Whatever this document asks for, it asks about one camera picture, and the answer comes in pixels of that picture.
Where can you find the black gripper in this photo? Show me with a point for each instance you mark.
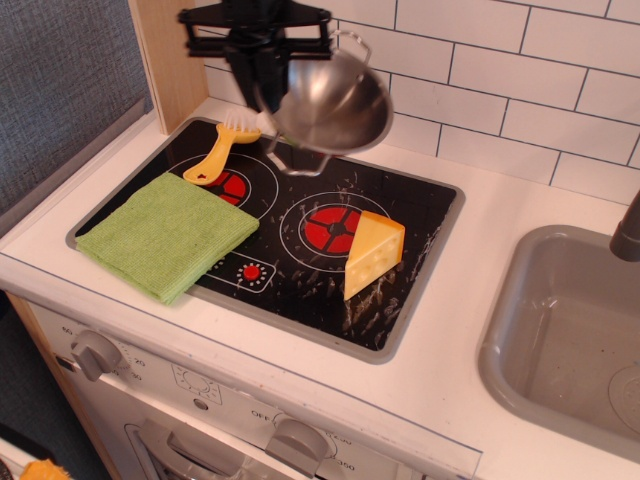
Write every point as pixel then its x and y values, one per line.
pixel 245 31

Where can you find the silver metal pot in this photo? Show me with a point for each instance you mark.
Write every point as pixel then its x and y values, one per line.
pixel 331 107

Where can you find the green cloth napkin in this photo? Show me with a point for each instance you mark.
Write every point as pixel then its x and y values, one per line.
pixel 166 236

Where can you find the yellow dish brush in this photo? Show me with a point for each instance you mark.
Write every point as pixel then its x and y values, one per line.
pixel 239 127

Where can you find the yellow cheese wedge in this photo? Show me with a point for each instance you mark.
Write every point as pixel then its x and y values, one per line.
pixel 377 247

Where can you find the grey left oven knob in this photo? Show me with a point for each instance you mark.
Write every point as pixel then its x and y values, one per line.
pixel 95 354

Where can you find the grey oven knob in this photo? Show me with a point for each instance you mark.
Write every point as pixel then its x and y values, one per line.
pixel 95 354
pixel 298 446

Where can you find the grey right oven knob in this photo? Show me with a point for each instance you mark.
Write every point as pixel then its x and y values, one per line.
pixel 298 446

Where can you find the grey faucet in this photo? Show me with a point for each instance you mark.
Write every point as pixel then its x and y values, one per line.
pixel 625 242

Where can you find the grey sink basin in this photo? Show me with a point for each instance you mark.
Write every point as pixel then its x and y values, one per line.
pixel 562 346

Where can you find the orange fuzzy object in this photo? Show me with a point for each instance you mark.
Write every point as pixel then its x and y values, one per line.
pixel 34 470

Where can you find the wooden side post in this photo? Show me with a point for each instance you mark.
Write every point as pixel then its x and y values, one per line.
pixel 176 80

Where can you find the grey oven door handle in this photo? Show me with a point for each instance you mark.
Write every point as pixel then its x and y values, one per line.
pixel 191 455

